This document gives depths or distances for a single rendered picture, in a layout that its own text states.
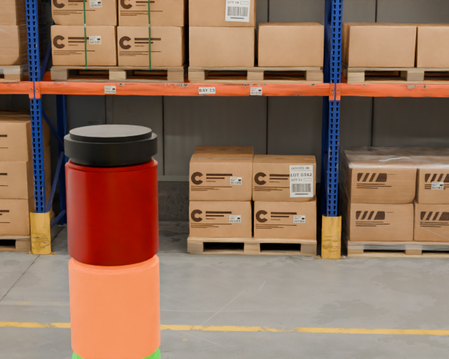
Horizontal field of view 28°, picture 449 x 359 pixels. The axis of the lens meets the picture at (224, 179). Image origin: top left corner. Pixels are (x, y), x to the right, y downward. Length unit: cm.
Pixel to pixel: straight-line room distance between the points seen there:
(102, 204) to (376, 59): 769
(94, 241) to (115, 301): 3
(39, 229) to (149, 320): 798
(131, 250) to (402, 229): 791
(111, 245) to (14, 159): 805
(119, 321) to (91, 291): 2
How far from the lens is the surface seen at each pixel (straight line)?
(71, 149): 47
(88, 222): 47
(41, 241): 849
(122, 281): 48
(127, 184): 47
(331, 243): 825
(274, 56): 806
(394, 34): 814
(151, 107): 950
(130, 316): 49
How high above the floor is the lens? 241
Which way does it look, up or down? 12 degrees down
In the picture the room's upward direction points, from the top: straight up
